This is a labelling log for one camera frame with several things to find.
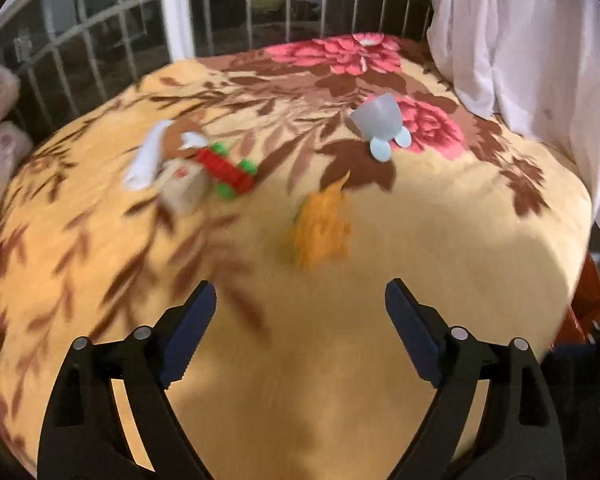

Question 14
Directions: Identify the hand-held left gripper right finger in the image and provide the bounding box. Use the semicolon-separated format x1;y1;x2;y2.
385;277;566;480

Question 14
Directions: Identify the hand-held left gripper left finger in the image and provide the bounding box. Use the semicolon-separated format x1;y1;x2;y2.
37;280;217;480

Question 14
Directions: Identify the orange wrapper scrap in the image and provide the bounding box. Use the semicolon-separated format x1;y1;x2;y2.
285;171;353;267

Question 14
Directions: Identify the yellow floral plush blanket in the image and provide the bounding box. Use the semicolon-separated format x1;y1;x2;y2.
0;32;596;480

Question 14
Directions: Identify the small cardboard box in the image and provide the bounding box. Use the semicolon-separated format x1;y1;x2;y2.
157;157;211;216

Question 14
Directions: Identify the red toy with green wheels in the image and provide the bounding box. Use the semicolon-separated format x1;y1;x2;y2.
192;142;260;202

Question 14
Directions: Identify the rolled white paper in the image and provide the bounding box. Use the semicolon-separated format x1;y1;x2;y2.
121;120;176;192

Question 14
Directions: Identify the red furniture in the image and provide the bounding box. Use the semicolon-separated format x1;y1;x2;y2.
550;252;600;346

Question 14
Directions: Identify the translucent plastic cup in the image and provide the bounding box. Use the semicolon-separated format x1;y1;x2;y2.
350;92;413;163

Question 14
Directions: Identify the white curtain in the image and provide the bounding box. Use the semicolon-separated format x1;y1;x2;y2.
426;0;600;251

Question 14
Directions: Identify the window with metal bars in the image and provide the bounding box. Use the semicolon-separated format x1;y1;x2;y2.
0;0;436;141

